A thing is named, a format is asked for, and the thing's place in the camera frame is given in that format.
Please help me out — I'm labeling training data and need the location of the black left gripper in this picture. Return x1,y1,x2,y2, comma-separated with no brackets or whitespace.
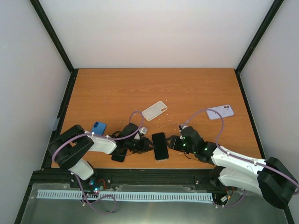
125,137,156,154

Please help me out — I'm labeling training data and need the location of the light blue cable duct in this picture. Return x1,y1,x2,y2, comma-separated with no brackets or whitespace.
36,189,213,203

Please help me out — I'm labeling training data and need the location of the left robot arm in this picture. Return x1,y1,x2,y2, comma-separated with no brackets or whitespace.
48,123,155,188

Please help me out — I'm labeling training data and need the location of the lilac phone case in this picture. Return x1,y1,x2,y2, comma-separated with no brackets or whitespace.
207,105,234,120

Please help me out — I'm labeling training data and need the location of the black left frame post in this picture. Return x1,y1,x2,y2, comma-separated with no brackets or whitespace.
29,0,75,70

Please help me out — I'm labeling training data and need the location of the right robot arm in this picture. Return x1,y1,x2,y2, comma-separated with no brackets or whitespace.
166,126,299,210

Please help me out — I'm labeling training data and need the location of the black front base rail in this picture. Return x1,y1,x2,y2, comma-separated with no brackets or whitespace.
30,168,280,193

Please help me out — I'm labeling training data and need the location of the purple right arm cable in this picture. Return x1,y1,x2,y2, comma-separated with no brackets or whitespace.
181,108,299,208

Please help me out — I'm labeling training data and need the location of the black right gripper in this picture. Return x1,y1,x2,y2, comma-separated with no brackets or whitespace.
165,135,196,154

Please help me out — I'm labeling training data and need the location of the black smartphone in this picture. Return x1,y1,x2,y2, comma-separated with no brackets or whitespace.
152,133,169,161
111,149,127,162

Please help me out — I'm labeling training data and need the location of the blue smartphone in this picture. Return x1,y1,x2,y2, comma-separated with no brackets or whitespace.
91,122,107,135

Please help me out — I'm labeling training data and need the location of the black frame post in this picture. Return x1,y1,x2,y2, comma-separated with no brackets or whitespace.
235,0,285,72
29,0,75,70

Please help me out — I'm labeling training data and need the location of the beige silicone phone case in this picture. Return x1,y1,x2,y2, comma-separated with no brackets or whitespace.
142,101,168,121

